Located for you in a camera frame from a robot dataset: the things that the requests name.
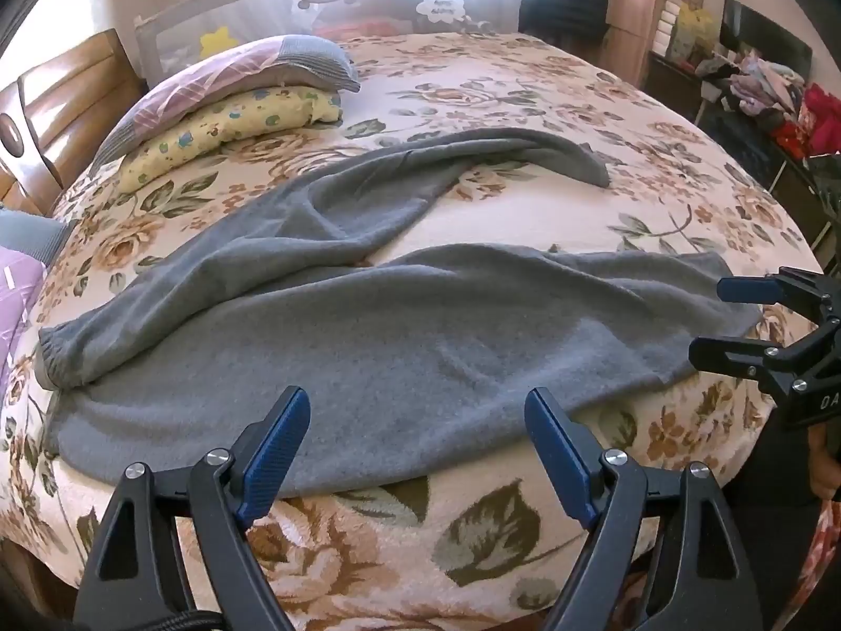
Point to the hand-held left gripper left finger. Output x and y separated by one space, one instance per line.
276 453

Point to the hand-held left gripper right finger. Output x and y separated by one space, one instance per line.
558 453

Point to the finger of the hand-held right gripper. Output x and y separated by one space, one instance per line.
746 289
729 353

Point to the grey fleece pants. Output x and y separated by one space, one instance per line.
394 342

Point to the person's right hand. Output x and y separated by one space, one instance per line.
829 466

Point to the person's dark clothing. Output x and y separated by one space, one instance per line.
769 526

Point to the pile of colourful clothes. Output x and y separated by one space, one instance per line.
782 95

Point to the floral bed blanket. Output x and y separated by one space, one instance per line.
499 217

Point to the black screen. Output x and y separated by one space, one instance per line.
769 29

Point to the yellow bag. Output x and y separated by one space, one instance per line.
693 29

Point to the purple quilt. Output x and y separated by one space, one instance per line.
16 315

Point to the wooden wardrobe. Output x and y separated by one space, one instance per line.
634 13

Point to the yellow floral pillow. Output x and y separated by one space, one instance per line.
217 123

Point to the dark hanging garment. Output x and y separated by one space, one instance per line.
565 0

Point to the pink grey striped pillow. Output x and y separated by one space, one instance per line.
230 72

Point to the wooden headboard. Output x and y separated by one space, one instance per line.
59 105

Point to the grey bed guard rail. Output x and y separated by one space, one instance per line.
276 13

